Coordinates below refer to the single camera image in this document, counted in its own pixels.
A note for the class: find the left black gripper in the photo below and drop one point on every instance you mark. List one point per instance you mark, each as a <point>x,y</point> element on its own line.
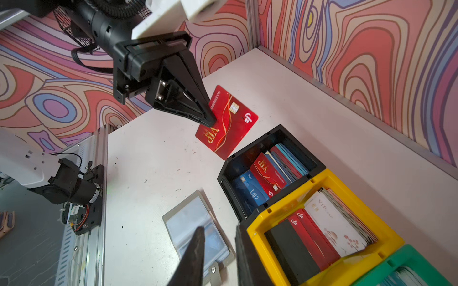
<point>181,91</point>

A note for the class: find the white VIP card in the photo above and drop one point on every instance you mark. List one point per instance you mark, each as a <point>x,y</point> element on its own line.
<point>338,231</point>

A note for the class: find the black plastic bin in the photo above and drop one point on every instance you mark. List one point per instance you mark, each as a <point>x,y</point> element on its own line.
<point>240,162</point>

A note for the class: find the yellow plastic bin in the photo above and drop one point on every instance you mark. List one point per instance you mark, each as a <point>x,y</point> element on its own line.
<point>346,270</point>

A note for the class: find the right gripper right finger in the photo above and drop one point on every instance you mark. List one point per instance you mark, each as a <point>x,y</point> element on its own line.
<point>250,270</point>

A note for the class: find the blue VIP card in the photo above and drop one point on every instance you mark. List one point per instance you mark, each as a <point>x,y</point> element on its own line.
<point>247,187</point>

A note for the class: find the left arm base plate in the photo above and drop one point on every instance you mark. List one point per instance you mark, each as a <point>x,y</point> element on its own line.
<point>91,192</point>

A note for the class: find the red VIP card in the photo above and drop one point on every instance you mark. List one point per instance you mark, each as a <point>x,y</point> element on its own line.
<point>267,175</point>
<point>234,121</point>

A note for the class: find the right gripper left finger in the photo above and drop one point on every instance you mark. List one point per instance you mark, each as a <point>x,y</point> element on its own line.
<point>190,269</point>

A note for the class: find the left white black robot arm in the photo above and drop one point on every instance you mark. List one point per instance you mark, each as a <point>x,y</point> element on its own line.
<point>102,24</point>

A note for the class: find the green plastic bin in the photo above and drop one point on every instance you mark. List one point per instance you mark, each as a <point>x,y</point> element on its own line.
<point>406,267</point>

